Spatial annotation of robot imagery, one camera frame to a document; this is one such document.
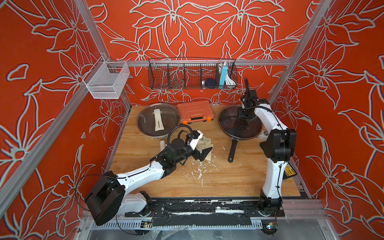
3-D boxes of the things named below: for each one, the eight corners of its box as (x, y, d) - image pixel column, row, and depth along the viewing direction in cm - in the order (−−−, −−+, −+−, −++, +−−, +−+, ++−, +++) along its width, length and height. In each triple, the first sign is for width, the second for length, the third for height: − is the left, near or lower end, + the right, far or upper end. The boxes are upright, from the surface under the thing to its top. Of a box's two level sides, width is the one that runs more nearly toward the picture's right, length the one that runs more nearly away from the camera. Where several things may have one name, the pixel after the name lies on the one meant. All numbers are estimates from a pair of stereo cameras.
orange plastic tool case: (181, 126, 109) (180, 121, 104) (177, 109, 121) (177, 104, 116) (214, 121, 112) (215, 116, 107) (208, 105, 124) (208, 99, 119)
